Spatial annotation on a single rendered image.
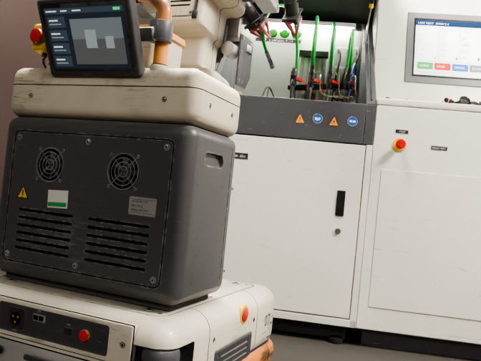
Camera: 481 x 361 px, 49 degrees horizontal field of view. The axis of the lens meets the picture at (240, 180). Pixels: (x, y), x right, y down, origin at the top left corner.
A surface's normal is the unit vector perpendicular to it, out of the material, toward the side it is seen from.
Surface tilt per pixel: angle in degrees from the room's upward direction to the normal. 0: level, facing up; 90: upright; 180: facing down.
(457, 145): 90
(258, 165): 90
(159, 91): 90
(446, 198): 90
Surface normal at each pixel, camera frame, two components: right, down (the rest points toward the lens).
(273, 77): -0.13, -0.04
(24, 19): 0.92, 0.08
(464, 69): -0.10, -0.27
